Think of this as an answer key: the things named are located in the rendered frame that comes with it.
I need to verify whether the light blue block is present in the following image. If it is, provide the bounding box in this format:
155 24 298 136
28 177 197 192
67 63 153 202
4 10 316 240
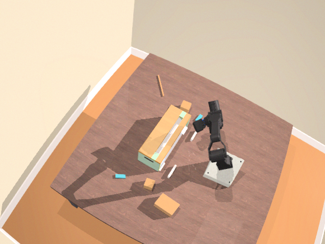
115 174 126 179
195 114 203 121

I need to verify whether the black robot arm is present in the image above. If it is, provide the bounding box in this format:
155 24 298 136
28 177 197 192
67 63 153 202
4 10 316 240
207 100 233 170

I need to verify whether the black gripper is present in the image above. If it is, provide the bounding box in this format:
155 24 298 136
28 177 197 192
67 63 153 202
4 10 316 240
193 117 210 133

